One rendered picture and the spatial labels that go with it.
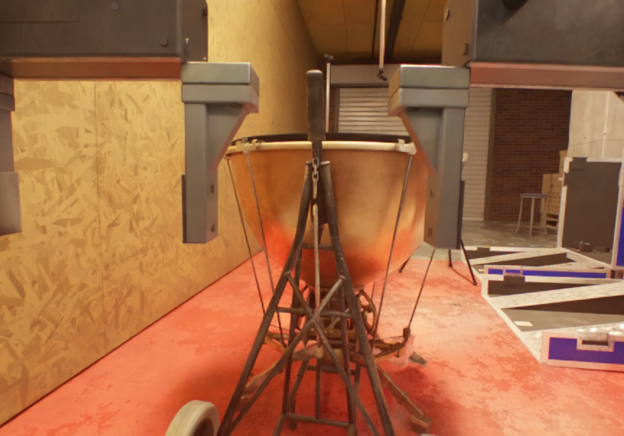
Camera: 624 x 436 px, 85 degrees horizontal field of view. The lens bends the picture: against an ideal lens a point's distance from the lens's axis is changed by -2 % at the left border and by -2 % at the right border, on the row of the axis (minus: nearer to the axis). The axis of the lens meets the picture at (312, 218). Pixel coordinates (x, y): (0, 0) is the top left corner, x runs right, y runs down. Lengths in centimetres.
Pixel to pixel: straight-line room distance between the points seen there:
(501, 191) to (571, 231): 429
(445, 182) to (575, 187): 352
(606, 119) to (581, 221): 145
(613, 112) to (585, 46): 464
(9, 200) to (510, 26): 31
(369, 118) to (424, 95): 720
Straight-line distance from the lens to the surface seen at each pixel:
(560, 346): 171
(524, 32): 23
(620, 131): 489
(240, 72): 21
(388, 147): 77
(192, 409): 89
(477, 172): 764
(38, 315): 136
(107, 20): 23
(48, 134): 135
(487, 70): 23
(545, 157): 825
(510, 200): 798
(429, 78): 21
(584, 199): 376
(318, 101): 68
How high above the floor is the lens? 69
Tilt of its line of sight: 6 degrees down
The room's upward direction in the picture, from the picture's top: 1 degrees clockwise
